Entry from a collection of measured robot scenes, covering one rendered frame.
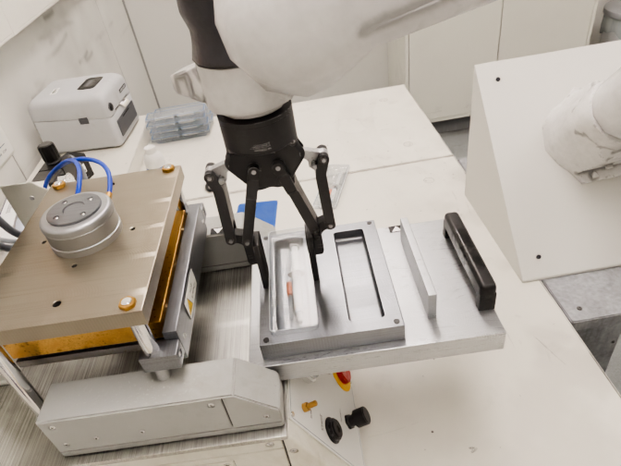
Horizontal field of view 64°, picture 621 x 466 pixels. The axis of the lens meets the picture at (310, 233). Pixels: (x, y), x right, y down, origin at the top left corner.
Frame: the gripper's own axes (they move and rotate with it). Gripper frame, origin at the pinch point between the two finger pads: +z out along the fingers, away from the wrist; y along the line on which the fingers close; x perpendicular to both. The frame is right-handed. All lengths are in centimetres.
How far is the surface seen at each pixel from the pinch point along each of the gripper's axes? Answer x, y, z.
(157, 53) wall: 245, -73, 42
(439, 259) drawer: 2.4, 19.7, 6.1
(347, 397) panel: -3.6, 4.8, 25.5
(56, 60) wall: 135, -79, 8
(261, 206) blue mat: 54, -9, 28
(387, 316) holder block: -8.5, 10.7, 3.6
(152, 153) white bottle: 64, -34, 15
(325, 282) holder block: -1.4, 4.2, 3.6
